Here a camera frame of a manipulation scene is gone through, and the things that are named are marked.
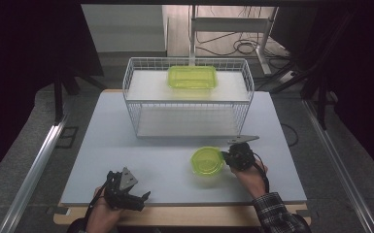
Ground black stand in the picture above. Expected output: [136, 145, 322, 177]
[51, 67, 109, 126]
[269, 11, 357, 131]

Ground black floor cables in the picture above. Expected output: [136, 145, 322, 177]
[195, 5, 289, 58]

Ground white cabinet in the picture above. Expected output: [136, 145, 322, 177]
[81, 3, 169, 54]

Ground person's left hand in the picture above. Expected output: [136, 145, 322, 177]
[85, 186, 126, 229]

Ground white table board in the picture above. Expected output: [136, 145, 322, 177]
[60, 91, 308, 206]

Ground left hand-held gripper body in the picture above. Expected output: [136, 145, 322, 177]
[104, 166, 146, 212]

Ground rectangular container with green lid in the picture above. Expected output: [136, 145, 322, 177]
[167, 65, 219, 91]

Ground white wire rack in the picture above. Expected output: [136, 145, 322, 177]
[121, 56, 255, 140]

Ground dark curtain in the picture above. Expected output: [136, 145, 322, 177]
[317, 0, 374, 186]
[0, 0, 105, 189]

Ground wooden table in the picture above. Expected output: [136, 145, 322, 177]
[52, 88, 312, 227]

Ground metal rail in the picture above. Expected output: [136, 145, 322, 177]
[302, 98, 374, 233]
[0, 115, 70, 233]

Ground hand-held gripper cable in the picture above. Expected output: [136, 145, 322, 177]
[83, 179, 112, 224]
[253, 152, 270, 194]

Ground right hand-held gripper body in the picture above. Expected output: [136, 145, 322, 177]
[226, 134, 260, 173]

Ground black floor cable loop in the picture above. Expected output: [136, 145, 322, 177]
[280, 122, 300, 148]

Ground right hand-held gripper cable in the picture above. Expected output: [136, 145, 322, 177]
[253, 152, 270, 194]

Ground white desk frame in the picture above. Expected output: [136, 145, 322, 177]
[188, 4, 280, 77]

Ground person's right hand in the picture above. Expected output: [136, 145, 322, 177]
[231, 159, 269, 200]

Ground left hand-held gripper cable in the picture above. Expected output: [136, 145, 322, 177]
[83, 179, 112, 224]

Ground white power strip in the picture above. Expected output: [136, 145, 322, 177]
[277, 69, 301, 85]

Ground round container with green lid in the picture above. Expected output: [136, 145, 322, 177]
[189, 146, 226, 178]

